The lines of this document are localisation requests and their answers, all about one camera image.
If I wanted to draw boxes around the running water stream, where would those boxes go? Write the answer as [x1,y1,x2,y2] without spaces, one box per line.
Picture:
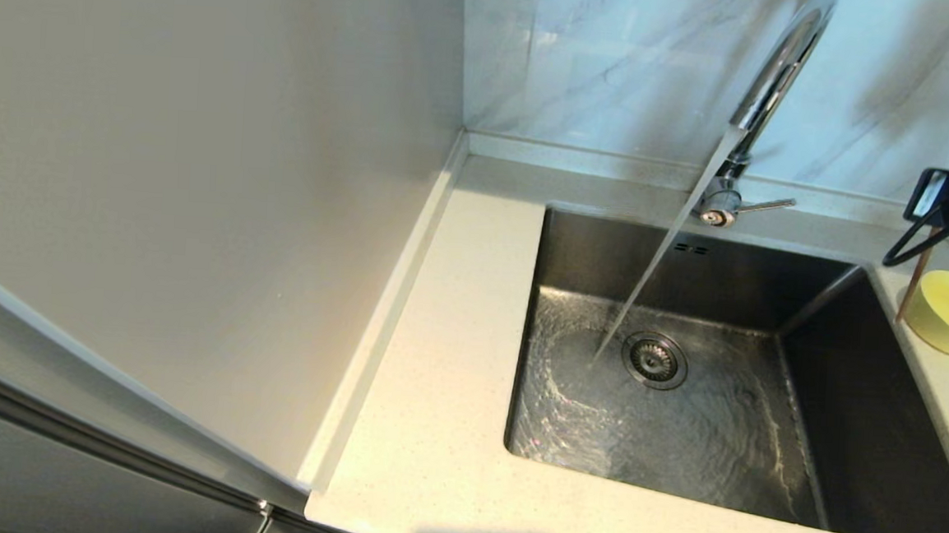
[590,119,743,373]

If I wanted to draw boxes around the chrome gooseneck faucet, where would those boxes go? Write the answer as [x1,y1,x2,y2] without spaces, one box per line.
[688,0,838,236]

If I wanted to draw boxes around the brown wooden chopstick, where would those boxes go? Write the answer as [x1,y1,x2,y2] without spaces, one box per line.
[895,104,949,327]

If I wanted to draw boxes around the white appliance side panel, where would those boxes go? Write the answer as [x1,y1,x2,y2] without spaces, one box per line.
[0,0,477,521]

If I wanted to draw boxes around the stainless steel appliance door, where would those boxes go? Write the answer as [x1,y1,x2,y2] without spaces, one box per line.
[0,341,436,533]

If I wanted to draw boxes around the stainless steel sink basin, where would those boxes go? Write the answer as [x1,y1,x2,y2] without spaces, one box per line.
[497,203,949,533]

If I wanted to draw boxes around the round metal drain strainer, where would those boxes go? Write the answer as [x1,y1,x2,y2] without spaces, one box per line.
[619,330,691,392]

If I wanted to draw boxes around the chrome appliance handle rail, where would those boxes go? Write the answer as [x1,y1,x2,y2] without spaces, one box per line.
[0,343,282,515]

